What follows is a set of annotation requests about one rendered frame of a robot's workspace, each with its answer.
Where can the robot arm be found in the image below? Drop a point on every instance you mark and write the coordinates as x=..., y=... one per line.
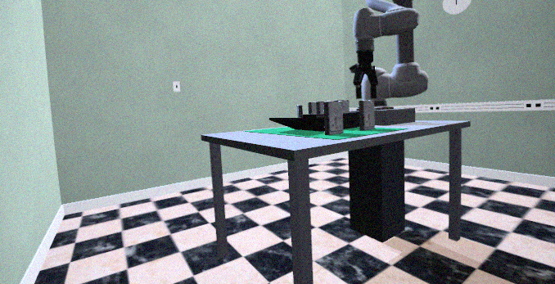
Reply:
x=399, y=18

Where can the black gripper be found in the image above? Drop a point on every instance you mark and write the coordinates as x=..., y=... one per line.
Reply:
x=365, y=58

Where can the green flat mat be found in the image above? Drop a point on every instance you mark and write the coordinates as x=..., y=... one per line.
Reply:
x=348, y=133

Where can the status display screen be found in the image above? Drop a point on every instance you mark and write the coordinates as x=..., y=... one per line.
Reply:
x=300, y=124

